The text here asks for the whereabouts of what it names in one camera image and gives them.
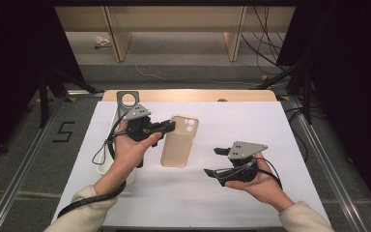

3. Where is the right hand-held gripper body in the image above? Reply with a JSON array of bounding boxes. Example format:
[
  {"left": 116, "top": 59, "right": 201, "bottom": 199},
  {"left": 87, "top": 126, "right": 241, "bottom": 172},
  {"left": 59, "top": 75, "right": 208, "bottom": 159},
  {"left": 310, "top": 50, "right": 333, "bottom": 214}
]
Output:
[{"left": 218, "top": 140, "right": 269, "bottom": 188}]

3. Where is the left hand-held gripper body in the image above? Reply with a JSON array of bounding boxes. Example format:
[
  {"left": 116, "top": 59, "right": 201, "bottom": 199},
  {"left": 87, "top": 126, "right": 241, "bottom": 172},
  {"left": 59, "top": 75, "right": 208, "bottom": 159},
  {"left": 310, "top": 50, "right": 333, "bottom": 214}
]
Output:
[{"left": 122, "top": 103, "right": 162, "bottom": 168}]

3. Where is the peach phone case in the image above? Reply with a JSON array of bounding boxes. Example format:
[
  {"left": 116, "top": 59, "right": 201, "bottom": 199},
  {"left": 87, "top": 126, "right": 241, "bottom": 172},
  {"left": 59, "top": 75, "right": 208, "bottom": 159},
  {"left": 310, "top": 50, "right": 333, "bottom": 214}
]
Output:
[{"left": 159, "top": 114, "right": 200, "bottom": 168}]

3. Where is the white plastic storage box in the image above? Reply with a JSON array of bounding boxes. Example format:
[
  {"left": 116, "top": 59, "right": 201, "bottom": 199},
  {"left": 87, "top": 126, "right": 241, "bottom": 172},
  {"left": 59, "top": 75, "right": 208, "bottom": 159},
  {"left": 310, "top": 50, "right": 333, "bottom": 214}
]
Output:
[{"left": 96, "top": 104, "right": 137, "bottom": 187}]

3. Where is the person's left hand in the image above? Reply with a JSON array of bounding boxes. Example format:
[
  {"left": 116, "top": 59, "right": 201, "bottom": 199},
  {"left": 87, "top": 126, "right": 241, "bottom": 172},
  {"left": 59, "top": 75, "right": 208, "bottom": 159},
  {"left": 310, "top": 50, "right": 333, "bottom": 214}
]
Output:
[{"left": 109, "top": 120, "right": 163, "bottom": 177}]

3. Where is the person's right hand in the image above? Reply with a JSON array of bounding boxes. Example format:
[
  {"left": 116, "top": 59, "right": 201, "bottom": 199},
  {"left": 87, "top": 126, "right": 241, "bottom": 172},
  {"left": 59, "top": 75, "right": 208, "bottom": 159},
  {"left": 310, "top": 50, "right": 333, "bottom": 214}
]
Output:
[{"left": 225, "top": 153, "right": 296, "bottom": 213}]

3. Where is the white table cover sheet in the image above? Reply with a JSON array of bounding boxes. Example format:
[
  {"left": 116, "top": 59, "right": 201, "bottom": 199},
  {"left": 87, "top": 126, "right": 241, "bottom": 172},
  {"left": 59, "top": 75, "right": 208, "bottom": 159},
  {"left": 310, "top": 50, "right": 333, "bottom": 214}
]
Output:
[{"left": 50, "top": 101, "right": 331, "bottom": 228}]

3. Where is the crumpled white paper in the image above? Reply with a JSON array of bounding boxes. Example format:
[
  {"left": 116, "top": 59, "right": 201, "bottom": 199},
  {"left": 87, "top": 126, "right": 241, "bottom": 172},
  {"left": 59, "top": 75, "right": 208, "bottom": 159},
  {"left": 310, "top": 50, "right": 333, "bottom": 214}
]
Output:
[{"left": 94, "top": 35, "right": 111, "bottom": 49}]

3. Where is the black tripod stand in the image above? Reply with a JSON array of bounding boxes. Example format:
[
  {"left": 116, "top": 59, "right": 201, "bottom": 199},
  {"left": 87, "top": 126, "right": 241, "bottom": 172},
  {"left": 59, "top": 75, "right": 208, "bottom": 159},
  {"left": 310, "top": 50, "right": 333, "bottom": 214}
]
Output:
[
  {"left": 38, "top": 66, "right": 105, "bottom": 130},
  {"left": 249, "top": 62, "right": 315, "bottom": 125}
]

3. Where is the beige wooden shelf unit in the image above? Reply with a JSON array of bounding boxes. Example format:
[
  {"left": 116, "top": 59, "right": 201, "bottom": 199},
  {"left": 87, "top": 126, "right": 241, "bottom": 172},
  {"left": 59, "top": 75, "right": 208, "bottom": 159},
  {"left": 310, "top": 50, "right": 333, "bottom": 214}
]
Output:
[{"left": 53, "top": 5, "right": 297, "bottom": 63}]

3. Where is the black curtain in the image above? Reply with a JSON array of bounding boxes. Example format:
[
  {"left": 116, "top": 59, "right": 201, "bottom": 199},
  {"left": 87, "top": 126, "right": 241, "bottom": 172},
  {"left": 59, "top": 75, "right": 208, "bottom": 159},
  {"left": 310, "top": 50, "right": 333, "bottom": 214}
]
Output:
[
  {"left": 0, "top": 0, "right": 85, "bottom": 162},
  {"left": 275, "top": 0, "right": 371, "bottom": 220}
]

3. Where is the right hand-held gripper cable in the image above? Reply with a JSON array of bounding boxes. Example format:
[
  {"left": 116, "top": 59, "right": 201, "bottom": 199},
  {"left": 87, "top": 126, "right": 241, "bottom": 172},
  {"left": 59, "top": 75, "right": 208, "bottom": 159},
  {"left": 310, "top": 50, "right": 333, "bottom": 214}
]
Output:
[{"left": 212, "top": 157, "right": 284, "bottom": 191}]

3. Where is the hand-held gripper cable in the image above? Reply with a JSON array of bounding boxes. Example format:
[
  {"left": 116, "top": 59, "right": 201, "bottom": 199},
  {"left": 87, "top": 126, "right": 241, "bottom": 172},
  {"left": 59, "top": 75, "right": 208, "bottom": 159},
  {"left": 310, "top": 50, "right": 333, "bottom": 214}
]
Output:
[
  {"left": 212, "top": 157, "right": 284, "bottom": 191},
  {"left": 57, "top": 116, "right": 128, "bottom": 218}
]

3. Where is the white floor cable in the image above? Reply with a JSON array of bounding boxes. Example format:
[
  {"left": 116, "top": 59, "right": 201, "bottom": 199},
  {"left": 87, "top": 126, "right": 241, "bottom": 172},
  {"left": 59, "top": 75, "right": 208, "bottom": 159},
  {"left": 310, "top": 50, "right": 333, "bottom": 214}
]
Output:
[{"left": 134, "top": 64, "right": 262, "bottom": 87}]

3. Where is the black floor cable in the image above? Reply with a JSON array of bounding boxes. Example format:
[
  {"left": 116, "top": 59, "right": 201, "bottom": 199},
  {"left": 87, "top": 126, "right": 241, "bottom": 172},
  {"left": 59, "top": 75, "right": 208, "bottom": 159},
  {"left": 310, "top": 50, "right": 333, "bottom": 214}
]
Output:
[{"left": 284, "top": 105, "right": 328, "bottom": 162}]

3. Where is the left hand-held gripper cable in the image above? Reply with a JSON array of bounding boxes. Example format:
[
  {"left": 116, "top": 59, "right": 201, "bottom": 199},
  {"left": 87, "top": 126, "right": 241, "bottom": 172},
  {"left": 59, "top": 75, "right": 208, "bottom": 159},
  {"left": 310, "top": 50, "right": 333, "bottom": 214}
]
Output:
[{"left": 57, "top": 116, "right": 128, "bottom": 218}]

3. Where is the aluminium floor rail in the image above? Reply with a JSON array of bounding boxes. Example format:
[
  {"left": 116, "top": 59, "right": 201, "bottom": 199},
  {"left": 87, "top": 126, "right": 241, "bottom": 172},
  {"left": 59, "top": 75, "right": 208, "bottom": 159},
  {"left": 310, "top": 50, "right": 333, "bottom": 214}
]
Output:
[
  {"left": 0, "top": 96, "right": 66, "bottom": 232},
  {"left": 288, "top": 96, "right": 368, "bottom": 232}
]

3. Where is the bundle of black cables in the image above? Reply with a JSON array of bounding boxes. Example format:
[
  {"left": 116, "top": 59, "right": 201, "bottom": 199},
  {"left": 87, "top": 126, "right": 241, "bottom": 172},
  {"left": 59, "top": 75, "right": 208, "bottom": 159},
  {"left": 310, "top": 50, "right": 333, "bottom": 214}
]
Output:
[{"left": 241, "top": 5, "right": 291, "bottom": 75}]

